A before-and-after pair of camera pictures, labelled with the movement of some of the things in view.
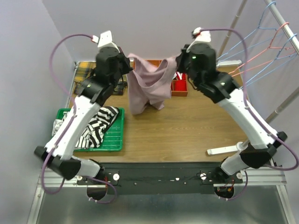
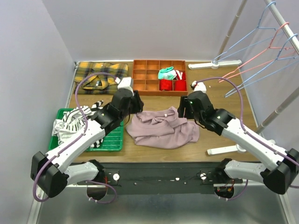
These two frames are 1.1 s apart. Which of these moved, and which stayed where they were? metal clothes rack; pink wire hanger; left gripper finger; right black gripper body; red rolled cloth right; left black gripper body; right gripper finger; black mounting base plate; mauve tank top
Moved: left gripper finger; right black gripper body; left black gripper body; right gripper finger; mauve tank top
Stayed: red rolled cloth right; black mounting base plate; pink wire hanger; metal clothes rack
